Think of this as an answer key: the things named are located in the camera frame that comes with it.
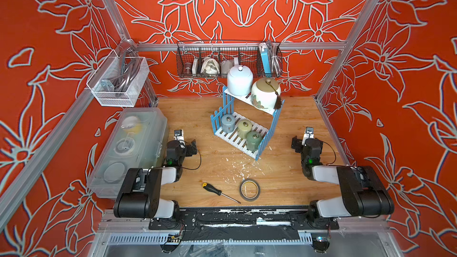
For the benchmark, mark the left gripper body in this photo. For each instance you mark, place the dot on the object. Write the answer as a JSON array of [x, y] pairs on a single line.
[[185, 153]]

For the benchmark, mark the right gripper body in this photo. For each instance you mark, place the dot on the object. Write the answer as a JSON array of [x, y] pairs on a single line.
[[299, 148]]

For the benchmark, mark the blue white two-tier shelf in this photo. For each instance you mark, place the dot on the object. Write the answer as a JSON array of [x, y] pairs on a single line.
[[233, 138]]

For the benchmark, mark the small blue-grey tea canister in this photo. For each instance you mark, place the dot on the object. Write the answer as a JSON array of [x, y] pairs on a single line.
[[228, 123]]

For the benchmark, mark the small yellow-green tea canister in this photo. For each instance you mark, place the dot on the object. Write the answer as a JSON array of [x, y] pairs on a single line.
[[244, 127]]

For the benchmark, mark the cream floral tea canister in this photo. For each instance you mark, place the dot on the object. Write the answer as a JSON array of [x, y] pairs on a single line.
[[265, 94]]

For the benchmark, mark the white ceramic tea canister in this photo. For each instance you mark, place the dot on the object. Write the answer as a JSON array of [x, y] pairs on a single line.
[[239, 80]]

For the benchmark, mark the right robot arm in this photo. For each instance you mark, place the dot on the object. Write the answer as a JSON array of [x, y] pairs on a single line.
[[362, 194]]

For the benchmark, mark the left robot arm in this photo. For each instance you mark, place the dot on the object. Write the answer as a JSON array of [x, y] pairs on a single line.
[[139, 195]]

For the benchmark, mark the small dark green tea canister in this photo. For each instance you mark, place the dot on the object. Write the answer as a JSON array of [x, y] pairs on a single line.
[[253, 140]]

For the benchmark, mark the translucent plastic storage box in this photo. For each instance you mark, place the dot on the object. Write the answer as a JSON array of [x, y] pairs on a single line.
[[137, 141]]

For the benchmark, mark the yellow black screwdriver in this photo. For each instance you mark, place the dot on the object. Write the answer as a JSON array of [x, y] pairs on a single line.
[[210, 188]]

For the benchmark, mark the roll of brown tape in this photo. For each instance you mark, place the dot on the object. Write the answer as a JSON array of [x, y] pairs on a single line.
[[249, 190]]

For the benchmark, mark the cream cloth item in basket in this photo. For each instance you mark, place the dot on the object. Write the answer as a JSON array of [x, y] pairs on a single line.
[[210, 67]]

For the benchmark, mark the light blue box in basket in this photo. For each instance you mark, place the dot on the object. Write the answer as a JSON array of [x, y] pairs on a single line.
[[264, 51]]

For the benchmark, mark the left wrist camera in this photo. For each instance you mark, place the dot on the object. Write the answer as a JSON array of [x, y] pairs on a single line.
[[178, 135]]

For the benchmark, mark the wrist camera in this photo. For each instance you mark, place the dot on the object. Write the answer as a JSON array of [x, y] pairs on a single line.
[[309, 133], [178, 135]]

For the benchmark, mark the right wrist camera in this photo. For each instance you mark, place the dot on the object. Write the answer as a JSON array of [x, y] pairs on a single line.
[[309, 133]]

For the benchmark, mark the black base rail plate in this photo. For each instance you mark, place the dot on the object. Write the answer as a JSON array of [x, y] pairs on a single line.
[[246, 224]]

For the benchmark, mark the clear plastic wall bin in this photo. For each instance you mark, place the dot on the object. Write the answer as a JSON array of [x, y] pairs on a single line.
[[119, 80]]

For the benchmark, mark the black wire wall basket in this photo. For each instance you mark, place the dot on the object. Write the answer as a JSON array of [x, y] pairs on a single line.
[[190, 55]]

